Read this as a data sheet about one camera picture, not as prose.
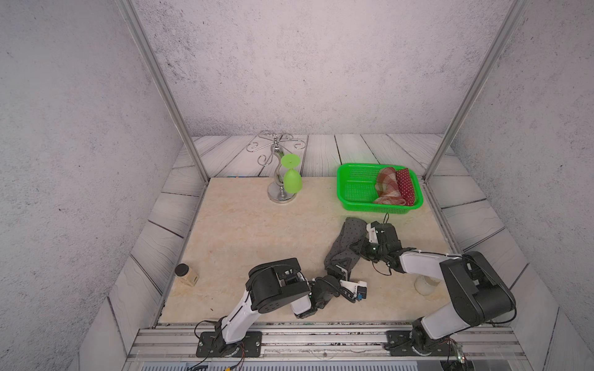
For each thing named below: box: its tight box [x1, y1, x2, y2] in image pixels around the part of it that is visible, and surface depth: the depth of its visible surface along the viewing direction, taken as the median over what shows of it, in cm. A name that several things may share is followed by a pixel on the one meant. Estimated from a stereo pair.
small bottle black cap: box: [174, 262, 190, 277], surface depth 82 cm
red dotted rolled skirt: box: [396, 167, 415, 207], surface depth 109 cm
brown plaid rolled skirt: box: [373, 166, 407, 206], surface depth 106 cm
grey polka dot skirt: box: [324, 217, 368, 269], surface depth 93 cm
